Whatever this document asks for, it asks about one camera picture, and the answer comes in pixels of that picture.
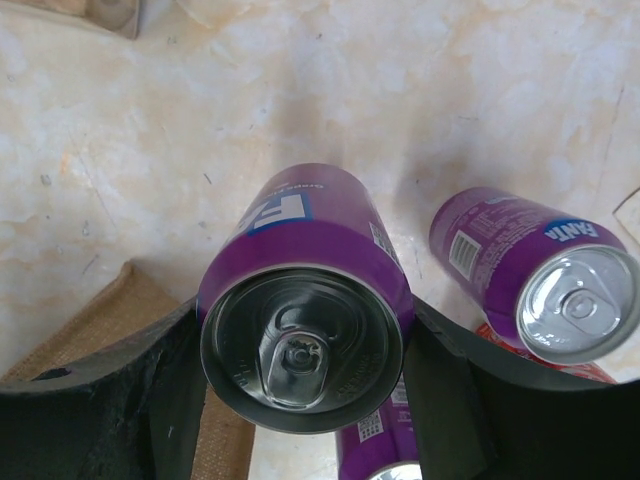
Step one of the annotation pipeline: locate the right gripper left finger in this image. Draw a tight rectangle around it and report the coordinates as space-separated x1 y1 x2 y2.
1 300 206 479

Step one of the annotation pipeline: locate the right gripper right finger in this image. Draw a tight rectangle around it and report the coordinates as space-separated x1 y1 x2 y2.
404 299 639 479

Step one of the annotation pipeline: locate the purple soda can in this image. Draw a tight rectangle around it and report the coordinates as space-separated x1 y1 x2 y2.
335 378 422 480
196 163 415 434

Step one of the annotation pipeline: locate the brown canvas bag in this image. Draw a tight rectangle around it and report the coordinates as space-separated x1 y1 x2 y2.
1 263 255 479

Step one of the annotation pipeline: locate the red Coca-Cola can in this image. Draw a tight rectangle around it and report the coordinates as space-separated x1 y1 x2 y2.
473 322 621 385

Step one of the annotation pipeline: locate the purple Fanta can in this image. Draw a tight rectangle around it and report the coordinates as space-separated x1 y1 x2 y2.
428 187 639 365

